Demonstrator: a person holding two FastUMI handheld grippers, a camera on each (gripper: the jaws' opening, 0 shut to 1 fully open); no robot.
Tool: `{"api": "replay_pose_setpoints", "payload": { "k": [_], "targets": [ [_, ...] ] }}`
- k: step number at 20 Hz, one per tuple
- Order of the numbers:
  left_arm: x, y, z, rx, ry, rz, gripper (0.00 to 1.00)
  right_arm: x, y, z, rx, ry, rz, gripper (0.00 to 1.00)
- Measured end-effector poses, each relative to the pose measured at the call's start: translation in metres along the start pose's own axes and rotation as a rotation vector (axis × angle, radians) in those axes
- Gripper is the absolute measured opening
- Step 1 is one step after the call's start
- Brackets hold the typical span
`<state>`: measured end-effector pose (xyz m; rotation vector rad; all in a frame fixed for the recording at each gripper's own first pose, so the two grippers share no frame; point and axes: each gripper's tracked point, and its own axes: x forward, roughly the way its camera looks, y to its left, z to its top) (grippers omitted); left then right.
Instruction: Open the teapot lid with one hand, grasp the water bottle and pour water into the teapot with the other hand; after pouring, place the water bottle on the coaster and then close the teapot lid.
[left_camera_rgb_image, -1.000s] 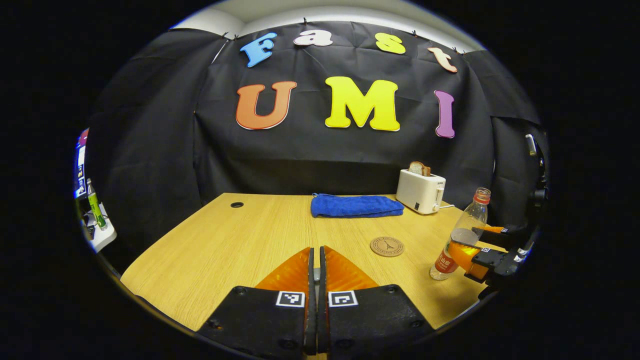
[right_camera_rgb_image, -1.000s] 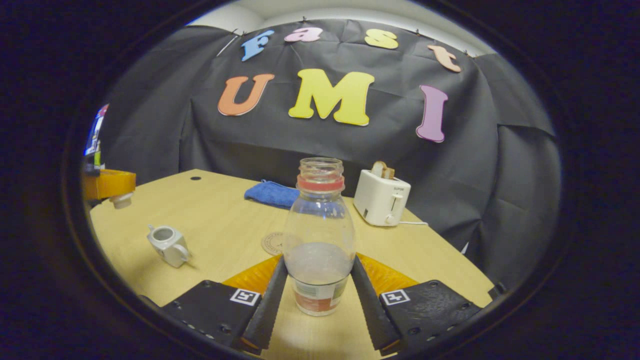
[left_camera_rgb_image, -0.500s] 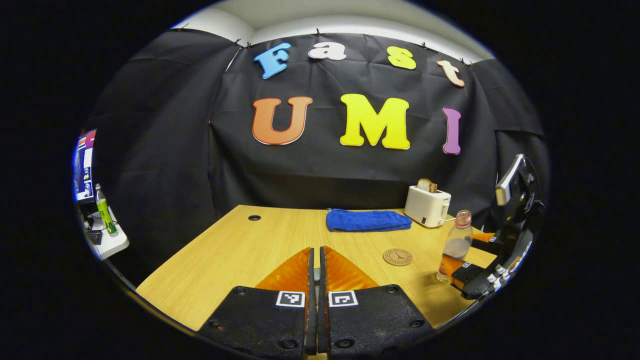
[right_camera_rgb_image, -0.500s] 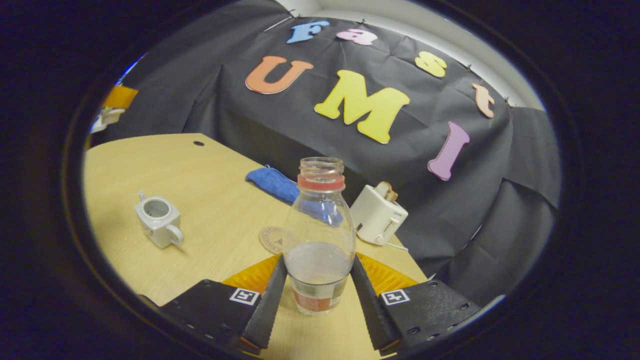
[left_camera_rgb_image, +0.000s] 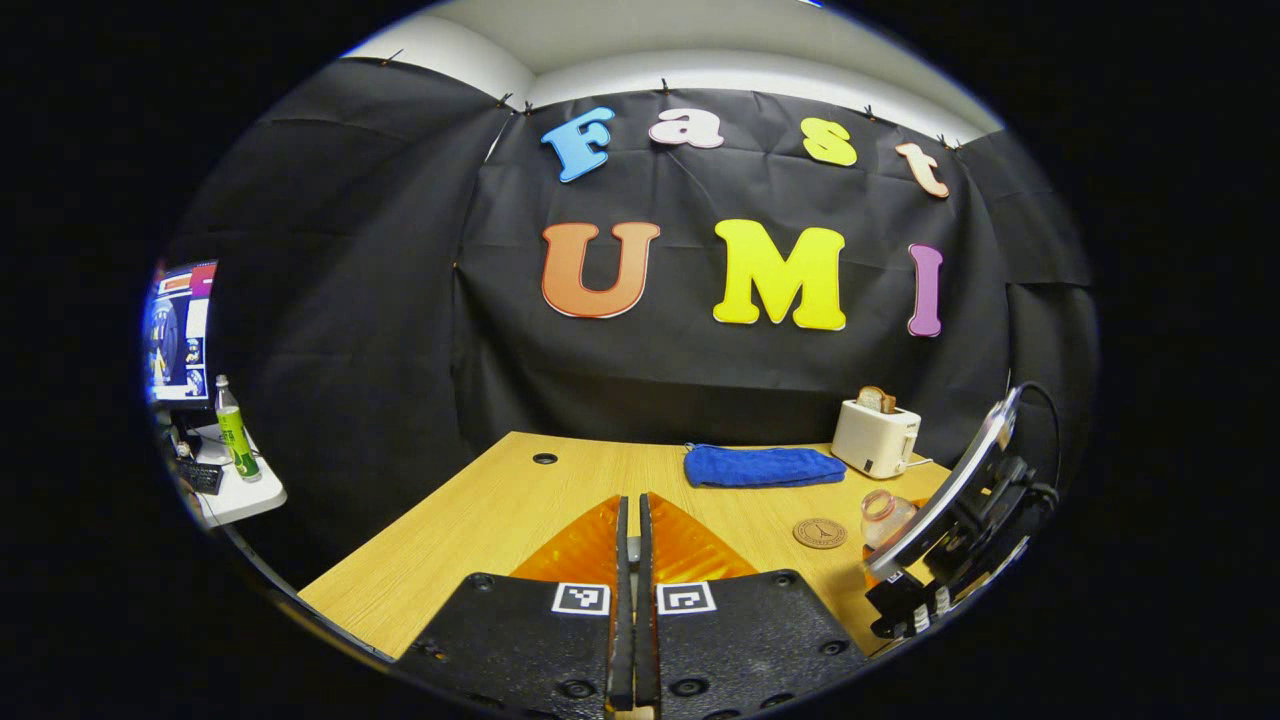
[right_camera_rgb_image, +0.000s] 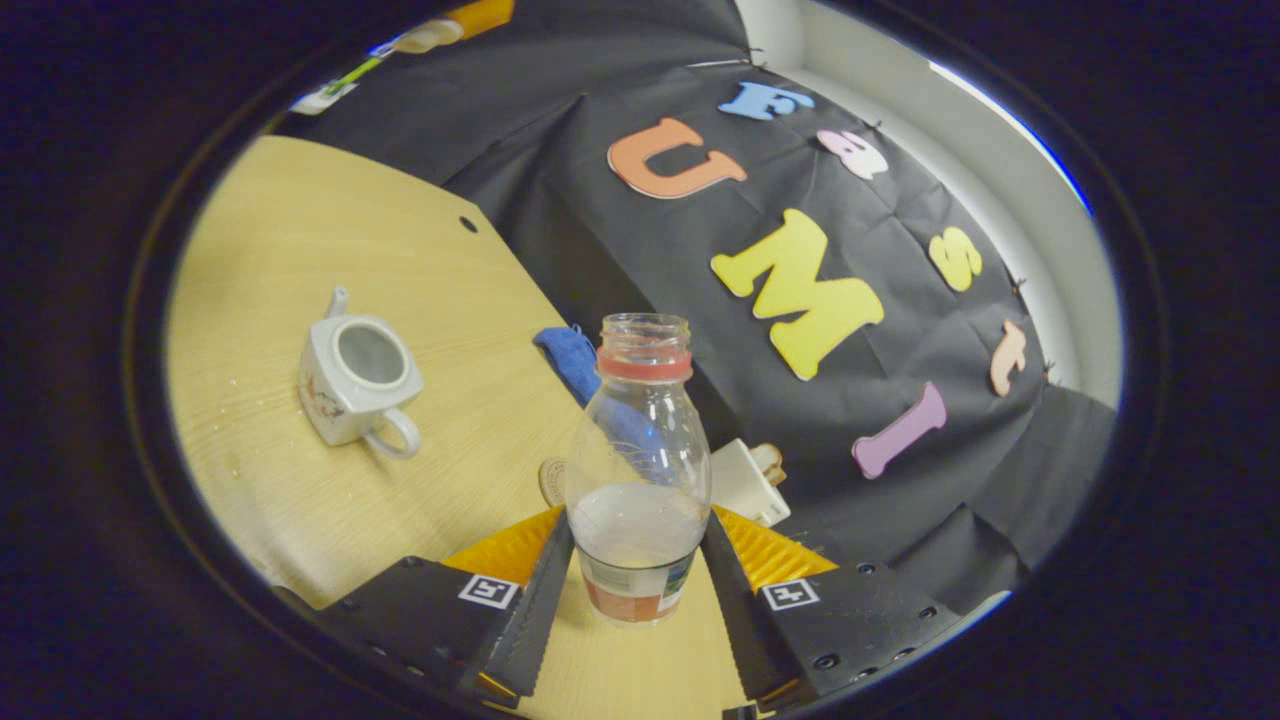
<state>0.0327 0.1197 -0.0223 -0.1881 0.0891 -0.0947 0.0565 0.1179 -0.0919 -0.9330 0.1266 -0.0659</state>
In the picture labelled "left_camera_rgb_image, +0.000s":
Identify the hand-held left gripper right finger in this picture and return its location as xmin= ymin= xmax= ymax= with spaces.
xmin=637 ymin=492 xmax=869 ymax=719

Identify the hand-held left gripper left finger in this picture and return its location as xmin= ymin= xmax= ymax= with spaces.
xmin=395 ymin=494 xmax=634 ymax=716

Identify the clear plastic water bottle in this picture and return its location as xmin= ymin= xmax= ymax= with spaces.
xmin=860 ymin=489 xmax=918 ymax=553

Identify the round brown coaster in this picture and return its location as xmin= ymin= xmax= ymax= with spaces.
xmin=793 ymin=517 xmax=849 ymax=550

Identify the green drink bottle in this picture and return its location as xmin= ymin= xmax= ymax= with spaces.
xmin=215 ymin=375 xmax=263 ymax=483

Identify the white toaster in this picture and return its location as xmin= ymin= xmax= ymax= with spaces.
xmin=831 ymin=398 xmax=922 ymax=479

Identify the blue towel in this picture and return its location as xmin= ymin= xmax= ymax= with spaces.
xmin=684 ymin=444 xmax=847 ymax=490

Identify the white side table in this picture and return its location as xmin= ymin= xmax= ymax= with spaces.
xmin=185 ymin=423 xmax=288 ymax=529

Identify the computer monitor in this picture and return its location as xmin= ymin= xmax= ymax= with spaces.
xmin=145 ymin=262 xmax=218 ymax=406

